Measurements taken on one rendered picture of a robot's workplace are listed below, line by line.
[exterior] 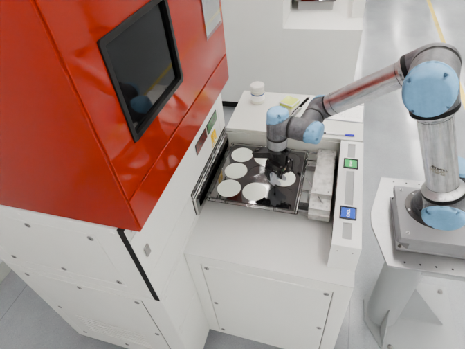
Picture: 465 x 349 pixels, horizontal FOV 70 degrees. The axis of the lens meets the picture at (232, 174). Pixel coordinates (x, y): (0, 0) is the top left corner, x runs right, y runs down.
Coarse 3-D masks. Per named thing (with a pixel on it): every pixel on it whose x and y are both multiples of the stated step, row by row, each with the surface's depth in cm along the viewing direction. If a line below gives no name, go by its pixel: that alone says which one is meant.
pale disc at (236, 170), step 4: (232, 164) 150; (236, 164) 150; (240, 164) 150; (228, 168) 148; (232, 168) 148; (236, 168) 148; (240, 168) 148; (244, 168) 148; (228, 172) 147; (232, 172) 146; (236, 172) 146; (240, 172) 146; (244, 172) 146; (228, 176) 145; (232, 176) 145; (236, 176) 145; (240, 176) 144
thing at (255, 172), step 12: (228, 156) 154; (300, 156) 150; (252, 168) 147; (300, 168) 144; (240, 180) 142; (252, 180) 142; (264, 180) 141; (216, 192) 139; (240, 192) 138; (276, 192) 136; (288, 192) 135; (264, 204) 132; (276, 204) 131; (288, 204) 130
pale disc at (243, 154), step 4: (240, 148) 158; (244, 148) 157; (232, 152) 156; (236, 152) 156; (240, 152) 156; (244, 152) 155; (248, 152) 155; (232, 156) 154; (236, 156) 154; (240, 156) 153; (244, 156) 153; (248, 156) 153; (252, 156) 153; (236, 160) 152; (240, 160) 152; (244, 160) 151
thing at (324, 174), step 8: (320, 160) 150; (328, 160) 149; (320, 168) 146; (328, 168) 146; (320, 176) 143; (328, 176) 142; (320, 184) 139; (328, 184) 139; (312, 200) 133; (328, 200) 133; (312, 216) 129; (320, 216) 128; (328, 216) 127
